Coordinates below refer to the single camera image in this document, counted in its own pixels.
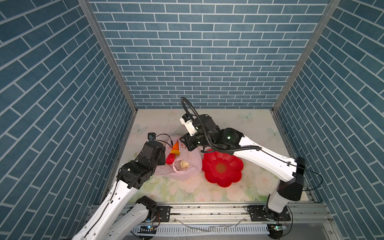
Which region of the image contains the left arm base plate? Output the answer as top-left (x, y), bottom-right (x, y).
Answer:
top-left (151, 206), bottom-right (171, 223)

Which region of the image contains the pink plastic bag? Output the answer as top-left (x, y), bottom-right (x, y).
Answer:
top-left (155, 136), bottom-right (203, 181)

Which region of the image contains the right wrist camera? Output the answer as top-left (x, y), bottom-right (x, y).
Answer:
top-left (180, 114), bottom-right (197, 137)

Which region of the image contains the beige fake bun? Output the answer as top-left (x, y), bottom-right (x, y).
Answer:
top-left (180, 160), bottom-right (190, 169)

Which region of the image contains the yellow fake pepper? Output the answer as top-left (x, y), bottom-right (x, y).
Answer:
top-left (170, 141), bottom-right (180, 156)

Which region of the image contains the aluminium front rail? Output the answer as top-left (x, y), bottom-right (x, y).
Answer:
top-left (85, 202), bottom-right (335, 226)

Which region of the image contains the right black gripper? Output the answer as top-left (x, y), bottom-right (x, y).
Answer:
top-left (176, 130), bottom-right (213, 150)

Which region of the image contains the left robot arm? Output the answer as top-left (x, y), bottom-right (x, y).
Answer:
top-left (73, 141), bottom-right (166, 240)

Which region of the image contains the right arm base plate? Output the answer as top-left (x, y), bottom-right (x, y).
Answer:
top-left (246, 205), bottom-right (292, 222)

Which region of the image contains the red flower-shaped plate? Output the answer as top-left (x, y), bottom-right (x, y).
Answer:
top-left (202, 151), bottom-right (244, 188)

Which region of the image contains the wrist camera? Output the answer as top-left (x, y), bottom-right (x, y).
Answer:
top-left (148, 133), bottom-right (157, 141)
top-left (180, 114), bottom-right (197, 137)

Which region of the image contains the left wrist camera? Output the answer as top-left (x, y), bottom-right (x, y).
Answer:
top-left (148, 133), bottom-right (157, 141)

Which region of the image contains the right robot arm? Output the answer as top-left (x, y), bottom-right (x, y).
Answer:
top-left (180, 114), bottom-right (306, 215)

